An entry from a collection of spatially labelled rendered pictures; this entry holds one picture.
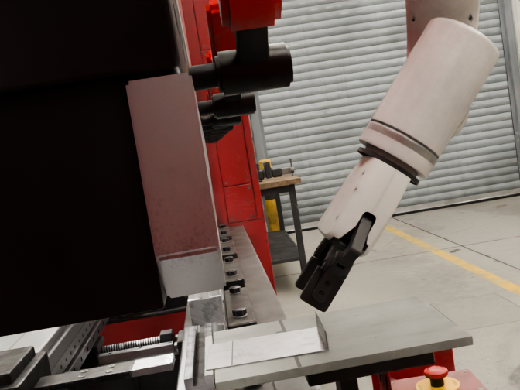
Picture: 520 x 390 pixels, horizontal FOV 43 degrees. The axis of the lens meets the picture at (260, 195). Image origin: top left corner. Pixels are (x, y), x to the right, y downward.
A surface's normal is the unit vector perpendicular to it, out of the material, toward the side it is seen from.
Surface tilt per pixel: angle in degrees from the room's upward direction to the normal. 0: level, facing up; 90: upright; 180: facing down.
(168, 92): 90
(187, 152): 90
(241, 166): 90
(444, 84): 88
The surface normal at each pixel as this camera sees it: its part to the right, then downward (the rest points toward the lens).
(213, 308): 0.08, 0.07
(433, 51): -0.54, -0.27
